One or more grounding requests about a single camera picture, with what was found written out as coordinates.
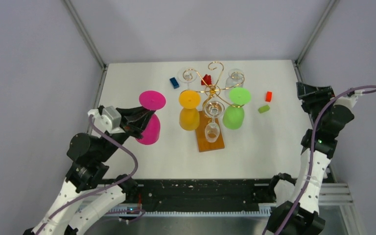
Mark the orange-red block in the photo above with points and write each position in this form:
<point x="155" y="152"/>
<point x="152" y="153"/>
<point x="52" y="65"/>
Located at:
<point x="268" y="97"/>

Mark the green plastic goblet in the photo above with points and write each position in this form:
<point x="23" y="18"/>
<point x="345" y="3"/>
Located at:
<point x="234" y="115"/>

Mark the red block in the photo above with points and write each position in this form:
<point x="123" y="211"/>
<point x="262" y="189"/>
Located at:
<point x="206" y="80"/>

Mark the lime green block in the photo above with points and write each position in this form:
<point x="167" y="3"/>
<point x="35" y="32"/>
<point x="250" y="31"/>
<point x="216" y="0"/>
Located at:
<point x="263" y="109"/>

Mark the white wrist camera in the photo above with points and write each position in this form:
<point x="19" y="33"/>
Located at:
<point x="109" y="117"/>
<point x="349" y="100"/>

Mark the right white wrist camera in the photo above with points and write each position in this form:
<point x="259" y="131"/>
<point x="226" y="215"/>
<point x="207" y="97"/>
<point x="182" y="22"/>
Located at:
<point x="349" y="100"/>

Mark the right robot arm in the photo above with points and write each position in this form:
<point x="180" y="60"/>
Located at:
<point x="297" y="208"/>

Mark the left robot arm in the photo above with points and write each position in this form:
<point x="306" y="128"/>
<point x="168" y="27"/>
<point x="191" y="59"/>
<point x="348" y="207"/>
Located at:
<point x="80" y="202"/>

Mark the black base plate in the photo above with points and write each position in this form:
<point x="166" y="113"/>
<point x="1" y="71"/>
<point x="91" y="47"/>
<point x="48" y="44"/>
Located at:
<point x="201" y="195"/>

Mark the clear stemmed wine glass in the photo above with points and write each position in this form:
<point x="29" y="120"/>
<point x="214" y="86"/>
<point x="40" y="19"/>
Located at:
<point x="213" y="110"/>

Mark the clear short wine glass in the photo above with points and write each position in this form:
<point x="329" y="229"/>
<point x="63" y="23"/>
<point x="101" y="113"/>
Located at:
<point x="235" y="79"/>

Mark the pink plastic goblet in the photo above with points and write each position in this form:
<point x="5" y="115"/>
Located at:
<point x="152" y="101"/>

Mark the gold wire wine glass rack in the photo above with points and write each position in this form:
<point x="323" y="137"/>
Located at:
<point x="210" y="93"/>

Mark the orange plastic goblet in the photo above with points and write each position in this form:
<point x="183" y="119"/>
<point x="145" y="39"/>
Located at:
<point x="189" y="118"/>

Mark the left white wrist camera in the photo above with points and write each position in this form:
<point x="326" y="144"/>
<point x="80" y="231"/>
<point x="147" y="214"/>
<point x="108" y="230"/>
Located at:
<point x="109" y="117"/>

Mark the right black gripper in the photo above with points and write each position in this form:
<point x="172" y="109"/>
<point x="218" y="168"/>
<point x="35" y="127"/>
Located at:
<point x="319" y="94"/>

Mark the dark blue block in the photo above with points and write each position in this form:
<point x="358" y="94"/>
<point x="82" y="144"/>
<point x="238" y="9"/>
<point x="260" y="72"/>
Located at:
<point x="174" y="83"/>

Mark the clear tall flute glass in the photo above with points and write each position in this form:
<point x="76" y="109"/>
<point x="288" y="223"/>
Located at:
<point x="187" y="75"/>

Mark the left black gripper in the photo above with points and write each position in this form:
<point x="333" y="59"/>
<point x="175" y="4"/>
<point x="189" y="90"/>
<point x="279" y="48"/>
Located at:
<point x="134" y="127"/>

